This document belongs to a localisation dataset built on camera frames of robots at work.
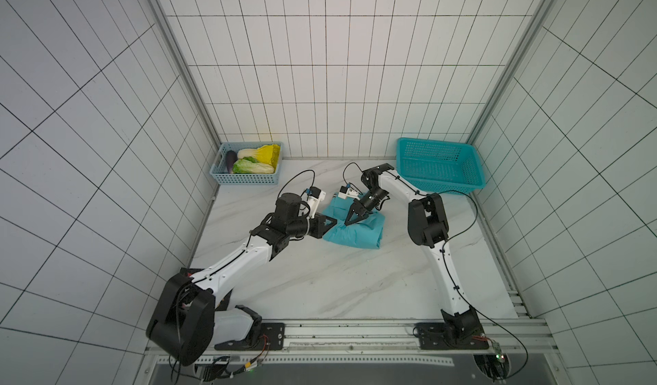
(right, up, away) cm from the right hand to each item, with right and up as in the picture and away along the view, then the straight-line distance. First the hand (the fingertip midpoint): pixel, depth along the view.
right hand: (342, 223), depth 93 cm
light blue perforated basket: (-55, +22, +19) cm, 62 cm away
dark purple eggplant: (-51, +27, +24) cm, 62 cm away
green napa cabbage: (-39, +22, +15) cm, 47 cm away
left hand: (-4, +2, -13) cm, 13 cm away
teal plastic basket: (+47, +22, +25) cm, 58 cm away
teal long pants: (+8, -2, -7) cm, 10 cm away
